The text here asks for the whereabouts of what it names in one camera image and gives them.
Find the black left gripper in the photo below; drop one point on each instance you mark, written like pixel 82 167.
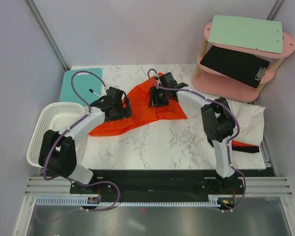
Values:
pixel 125 112

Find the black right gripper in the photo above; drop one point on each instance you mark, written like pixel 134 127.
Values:
pixel 153 93

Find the orange t shirt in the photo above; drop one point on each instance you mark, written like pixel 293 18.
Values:
pixel 142 114

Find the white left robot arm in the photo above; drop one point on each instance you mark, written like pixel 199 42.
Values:
pixel 58 149

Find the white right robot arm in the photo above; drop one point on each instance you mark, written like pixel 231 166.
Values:
pixel 219 123

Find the folded stacked shirts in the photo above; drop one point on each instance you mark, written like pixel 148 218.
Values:
pixel 243 147

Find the black marker pen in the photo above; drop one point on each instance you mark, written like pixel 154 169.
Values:
pixel 92 91

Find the teal cutting board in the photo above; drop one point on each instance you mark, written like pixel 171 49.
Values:
pixel 82 83

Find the pink three tier shelf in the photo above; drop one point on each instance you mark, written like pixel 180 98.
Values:
pixel 209 81

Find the white plastic basket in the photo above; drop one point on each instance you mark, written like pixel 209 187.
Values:
pixel 55 116

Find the black clipboard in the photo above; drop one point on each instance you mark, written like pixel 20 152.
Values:
pixel 243 67

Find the white cloth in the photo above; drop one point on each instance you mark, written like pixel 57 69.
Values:
pixel 251 121

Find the mint green board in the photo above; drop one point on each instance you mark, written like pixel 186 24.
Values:
pixel 250 33

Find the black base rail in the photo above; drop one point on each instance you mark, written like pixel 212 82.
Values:
pixel 160 185

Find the white cable duct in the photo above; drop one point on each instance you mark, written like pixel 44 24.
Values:
pixel 80 201

